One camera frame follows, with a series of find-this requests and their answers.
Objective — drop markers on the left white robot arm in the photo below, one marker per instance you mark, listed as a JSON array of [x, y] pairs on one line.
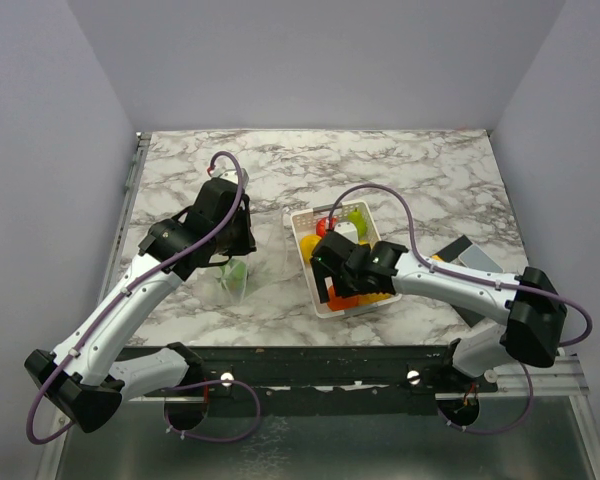
[[83, 376]]

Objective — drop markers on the black metal base rail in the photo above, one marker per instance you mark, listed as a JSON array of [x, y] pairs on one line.
[[326, 381]]

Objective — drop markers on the red toy pomegranate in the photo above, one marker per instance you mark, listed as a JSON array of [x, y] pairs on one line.
[[325, 224]]

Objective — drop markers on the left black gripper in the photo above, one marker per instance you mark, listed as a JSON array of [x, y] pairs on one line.
[[248, 243]]

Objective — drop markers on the yellow orange toy lemon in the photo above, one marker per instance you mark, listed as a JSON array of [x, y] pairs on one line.
[[369, 299]]

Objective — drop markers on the green toy pear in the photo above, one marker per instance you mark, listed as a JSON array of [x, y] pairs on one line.
[[358, 220]]

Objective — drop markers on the yellow toy pear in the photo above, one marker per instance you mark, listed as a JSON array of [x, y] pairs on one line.
[[307, 245]]

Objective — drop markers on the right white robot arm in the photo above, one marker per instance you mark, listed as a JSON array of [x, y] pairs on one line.
[[526, 313]]

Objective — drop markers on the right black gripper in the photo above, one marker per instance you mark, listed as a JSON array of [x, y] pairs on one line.
[[321, 271]]

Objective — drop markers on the black cutting board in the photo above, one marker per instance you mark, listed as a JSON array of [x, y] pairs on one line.
[[470, 255]]

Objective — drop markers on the clear zip top bag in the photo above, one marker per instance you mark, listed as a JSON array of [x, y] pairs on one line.
[[266, 265]]

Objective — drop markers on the white perforated plastic basket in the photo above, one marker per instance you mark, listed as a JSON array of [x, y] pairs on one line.
[[303, 224]]

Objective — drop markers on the green toy watermelon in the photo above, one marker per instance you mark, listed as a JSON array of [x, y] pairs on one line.
[[234, 274]]

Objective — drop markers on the orange toy fruit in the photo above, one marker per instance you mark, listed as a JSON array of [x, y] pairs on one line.
[[339, 303]]

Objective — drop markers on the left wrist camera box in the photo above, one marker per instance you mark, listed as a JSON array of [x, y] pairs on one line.
[[229, 174]]

